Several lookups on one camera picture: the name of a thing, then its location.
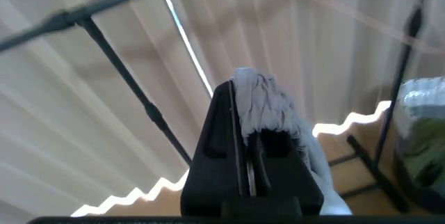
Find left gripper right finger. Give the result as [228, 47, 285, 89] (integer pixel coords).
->
[245, 128, 325, 217]

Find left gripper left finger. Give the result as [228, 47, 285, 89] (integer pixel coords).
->
[180, 80, 249, 217]

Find pale grey shorts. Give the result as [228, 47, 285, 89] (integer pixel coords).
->
[229, 66, 353, 217]

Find white laundry basket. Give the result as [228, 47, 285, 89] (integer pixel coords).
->
[392, 76, 445, 214]

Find beige curtain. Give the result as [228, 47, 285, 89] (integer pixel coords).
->
[0, 0, 445, 215]

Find green garment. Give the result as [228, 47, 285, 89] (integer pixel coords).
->
[399, 118, 445, 189]

